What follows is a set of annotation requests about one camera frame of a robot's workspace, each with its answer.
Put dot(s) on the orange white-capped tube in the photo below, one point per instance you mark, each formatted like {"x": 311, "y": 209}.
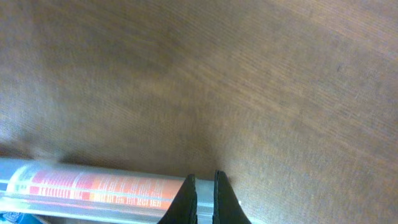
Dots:
{"x": 142, "y": 192}

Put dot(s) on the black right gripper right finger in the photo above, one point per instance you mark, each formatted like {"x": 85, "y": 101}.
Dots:
{"x": 227, "y": 209}

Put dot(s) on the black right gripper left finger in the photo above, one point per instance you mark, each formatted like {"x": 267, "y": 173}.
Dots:
{"x": 183, "y": 209}

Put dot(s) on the clear plastic container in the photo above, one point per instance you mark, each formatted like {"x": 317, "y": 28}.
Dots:
{"x": 68, "y": 208}

